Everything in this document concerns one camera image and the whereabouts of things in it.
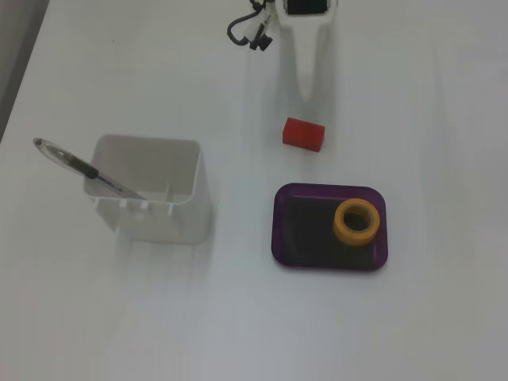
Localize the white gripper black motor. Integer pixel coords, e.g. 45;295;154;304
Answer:
279;0;339;105

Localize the red cube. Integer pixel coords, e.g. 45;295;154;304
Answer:
281;117;326;153

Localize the purple tray box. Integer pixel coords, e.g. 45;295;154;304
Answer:
270;183;389;274

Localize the yellow tape roll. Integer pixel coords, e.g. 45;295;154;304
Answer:
332;198;381;248

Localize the white plastic pen holder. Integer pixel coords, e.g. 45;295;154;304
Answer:
82;133;213;244

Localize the clear ballpoint pen black grip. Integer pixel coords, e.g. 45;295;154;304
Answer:
33;137;148;202

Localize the black cable with connector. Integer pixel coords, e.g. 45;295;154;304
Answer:
226;0;275;52

